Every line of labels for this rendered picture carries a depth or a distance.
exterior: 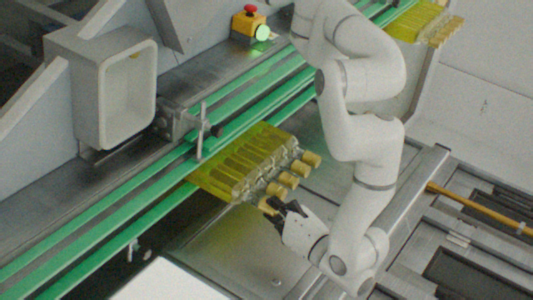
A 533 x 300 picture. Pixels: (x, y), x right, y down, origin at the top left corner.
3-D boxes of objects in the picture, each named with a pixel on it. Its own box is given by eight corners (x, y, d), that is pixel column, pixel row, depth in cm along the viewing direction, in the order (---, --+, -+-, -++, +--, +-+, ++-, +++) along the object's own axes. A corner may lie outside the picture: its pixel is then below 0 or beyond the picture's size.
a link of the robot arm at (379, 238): (371, 254, 124) (399, 237, 131) (331, 222, 130) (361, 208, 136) (351, 307, 133) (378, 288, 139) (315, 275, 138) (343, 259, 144)
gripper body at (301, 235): (331, 260, 145) (296, 232, 151) (340, 227, 139) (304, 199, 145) (308, 274, 140) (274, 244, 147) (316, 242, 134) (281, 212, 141)
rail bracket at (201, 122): (171, 151, 154) (212, 172, 150) (175, 92, 144) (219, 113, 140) (179, 145, 156) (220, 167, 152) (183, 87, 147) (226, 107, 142)
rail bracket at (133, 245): (97, 248, 146) (141, 277, 141) (97, 227, 142) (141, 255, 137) (109, 239, 149) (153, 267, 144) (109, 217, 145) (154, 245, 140)
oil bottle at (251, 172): (184, 161, 163) (252, 197, 155) (185, 143, 160) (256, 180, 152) (197, 151, 167) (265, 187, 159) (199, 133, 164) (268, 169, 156)
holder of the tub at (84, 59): (74, 156, 145) (99, 170, 142) (68, 48, 129) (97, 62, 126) (126, 124, 157) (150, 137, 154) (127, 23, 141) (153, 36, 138)
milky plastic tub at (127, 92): (74, 138, 141) (102, 154, 138) (69, 49, 128) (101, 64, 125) (127, 107, 154) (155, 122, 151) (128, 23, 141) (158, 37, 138)
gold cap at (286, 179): (276, 185, 159) (291, 193, 157) (278, 174, 157) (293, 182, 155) (284, 178, 161) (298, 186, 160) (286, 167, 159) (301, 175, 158)
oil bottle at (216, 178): (169, 172, 159) (239, 210, 151) (171, 153, 156) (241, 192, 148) (183, 162, 163) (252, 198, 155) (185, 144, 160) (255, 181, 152)
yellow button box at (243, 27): (228, 37, 182) (250, 46, 179) (231, 12, 178) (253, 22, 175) (242, 29, 187) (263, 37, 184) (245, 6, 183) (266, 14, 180)
